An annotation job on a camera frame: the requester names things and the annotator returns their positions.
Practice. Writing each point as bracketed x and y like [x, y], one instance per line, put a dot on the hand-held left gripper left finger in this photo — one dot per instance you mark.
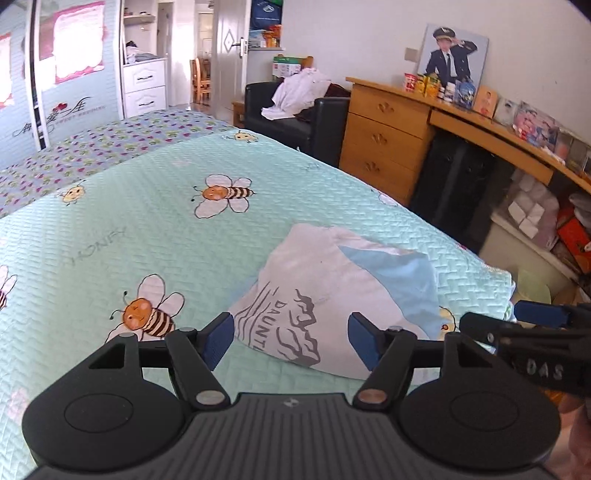
[217, 339]

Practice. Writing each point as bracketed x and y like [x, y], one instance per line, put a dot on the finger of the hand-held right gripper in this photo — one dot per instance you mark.
[540, 314]
[480, 325]

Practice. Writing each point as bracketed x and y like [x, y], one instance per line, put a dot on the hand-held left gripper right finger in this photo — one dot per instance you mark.
[364, 341]

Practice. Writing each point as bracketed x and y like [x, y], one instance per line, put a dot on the blue and white t-shirt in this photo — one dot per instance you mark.
[314, 272]

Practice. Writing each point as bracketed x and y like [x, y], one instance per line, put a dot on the white clothes heap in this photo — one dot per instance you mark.
[295, 92]

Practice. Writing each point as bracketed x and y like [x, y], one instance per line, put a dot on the folded clothes pile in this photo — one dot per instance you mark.
[138, 53]

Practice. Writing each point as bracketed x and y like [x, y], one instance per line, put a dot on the person's right hand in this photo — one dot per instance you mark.
[579, 424]

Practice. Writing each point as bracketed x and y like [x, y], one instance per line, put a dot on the pale green plastic basin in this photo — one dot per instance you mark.
[533, 286]

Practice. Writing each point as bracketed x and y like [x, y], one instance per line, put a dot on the red box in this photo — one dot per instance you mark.
[575, 237]

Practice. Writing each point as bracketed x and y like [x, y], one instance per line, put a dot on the clear plastic bag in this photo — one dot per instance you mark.
[531, 212]

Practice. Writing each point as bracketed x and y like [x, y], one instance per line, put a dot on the bee print quilted bedspread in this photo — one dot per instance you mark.
[138, 240]

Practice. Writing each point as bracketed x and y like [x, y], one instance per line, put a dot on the black padded chair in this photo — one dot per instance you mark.
[461, 184]

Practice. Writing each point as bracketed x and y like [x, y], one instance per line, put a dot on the wooden desk with drawers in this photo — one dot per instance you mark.
[383, 138]

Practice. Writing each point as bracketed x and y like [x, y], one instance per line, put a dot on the black armchair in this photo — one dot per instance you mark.
[281, 134]

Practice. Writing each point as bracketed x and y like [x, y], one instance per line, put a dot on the purple heart print bedsheet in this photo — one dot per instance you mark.
[115, 147]

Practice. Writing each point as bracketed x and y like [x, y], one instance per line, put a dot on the small wooden stool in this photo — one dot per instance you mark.
[238, 113]

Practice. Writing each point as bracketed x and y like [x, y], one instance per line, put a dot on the snack packets on desk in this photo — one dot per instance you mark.
[465, 92]

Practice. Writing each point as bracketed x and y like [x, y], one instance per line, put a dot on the yellow drink cartons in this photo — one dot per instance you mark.
[427, 85]

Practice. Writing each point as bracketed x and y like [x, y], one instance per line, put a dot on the dark garment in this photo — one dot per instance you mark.
[339, 92]

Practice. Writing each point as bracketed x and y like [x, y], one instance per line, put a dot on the wooden chair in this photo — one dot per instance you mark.
[201, 81]

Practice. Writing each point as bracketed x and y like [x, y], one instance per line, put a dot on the sliding door wardrobe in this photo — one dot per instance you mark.
[78, 120]

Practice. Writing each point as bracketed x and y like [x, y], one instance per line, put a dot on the white drawer cabinet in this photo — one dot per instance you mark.
[144, 87]

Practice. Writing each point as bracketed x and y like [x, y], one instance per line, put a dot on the portrait canvas print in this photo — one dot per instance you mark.
[455, 60]

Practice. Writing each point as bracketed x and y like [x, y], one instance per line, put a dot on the green and white carton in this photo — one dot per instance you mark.
[288, 68]

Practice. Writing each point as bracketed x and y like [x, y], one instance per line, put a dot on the white door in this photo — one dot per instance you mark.
[231, 50]

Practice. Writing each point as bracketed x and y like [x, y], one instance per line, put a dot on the row of snack packets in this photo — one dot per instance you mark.
[265, 37]

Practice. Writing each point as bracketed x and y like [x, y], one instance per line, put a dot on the blue hanging bag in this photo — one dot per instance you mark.
[265, 13]

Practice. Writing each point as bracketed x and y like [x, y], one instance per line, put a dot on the wall switch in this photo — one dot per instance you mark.
[411, 54]

